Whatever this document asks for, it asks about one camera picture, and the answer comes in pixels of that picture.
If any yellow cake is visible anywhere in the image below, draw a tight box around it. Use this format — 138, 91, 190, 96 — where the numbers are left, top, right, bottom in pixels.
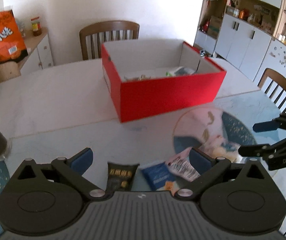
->
200, 135, 243, 163

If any black sesame snack packet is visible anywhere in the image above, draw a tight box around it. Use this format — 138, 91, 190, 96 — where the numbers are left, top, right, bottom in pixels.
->
106, 162, 139, 193

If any pink white snack packet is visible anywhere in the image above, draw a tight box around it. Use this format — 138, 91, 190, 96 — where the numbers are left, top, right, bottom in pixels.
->
165, 147, 200, 182

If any round fish pattern placemat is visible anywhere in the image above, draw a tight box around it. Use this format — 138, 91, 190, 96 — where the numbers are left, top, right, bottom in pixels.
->
173, 106, 286, 178

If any brown wooden chair right side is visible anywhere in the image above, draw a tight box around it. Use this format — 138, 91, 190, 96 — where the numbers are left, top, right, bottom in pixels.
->
258, 68, 286, 113

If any blue snack packet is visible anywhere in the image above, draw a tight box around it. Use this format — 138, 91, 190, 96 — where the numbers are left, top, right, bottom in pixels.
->
141, 163, 179, 194

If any white green packet in box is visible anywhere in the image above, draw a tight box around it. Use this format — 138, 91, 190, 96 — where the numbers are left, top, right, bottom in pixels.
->
166, 66, 196, 77

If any red cardboard box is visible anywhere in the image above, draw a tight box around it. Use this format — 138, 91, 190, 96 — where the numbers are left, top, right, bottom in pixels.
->
101, 39, 226, 122

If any white sideboard cabinet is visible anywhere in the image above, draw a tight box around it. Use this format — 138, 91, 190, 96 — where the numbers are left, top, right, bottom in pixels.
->
18, 27, 55, 76

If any jar with red lid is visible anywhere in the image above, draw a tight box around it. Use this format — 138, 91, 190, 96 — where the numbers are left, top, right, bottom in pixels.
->
31, 16, 42, 36

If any brown wooden chair behind table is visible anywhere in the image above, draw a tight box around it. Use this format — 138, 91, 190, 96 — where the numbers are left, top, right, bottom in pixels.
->
79, 20, 140, 61

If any orange snack bag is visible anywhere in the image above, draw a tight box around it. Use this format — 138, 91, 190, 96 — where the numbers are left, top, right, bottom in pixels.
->
0, 10, 28, 63

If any white wall cabinet unit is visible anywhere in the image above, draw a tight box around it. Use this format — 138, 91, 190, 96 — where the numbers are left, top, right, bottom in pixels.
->
194, 0, 286, 82

